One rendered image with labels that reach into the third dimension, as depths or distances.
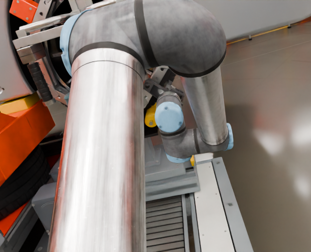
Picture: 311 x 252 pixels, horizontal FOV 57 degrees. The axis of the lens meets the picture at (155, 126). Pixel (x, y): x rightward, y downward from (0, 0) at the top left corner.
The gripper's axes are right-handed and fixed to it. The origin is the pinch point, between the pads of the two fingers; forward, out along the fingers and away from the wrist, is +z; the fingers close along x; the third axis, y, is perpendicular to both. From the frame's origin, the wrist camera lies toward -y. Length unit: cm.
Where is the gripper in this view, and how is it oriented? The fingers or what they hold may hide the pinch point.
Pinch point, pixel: (164, 84)
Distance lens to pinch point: 125.9
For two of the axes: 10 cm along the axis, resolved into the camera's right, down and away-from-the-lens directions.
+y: 8.7, 4.6, 1.7
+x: 4.9, -7.9, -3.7
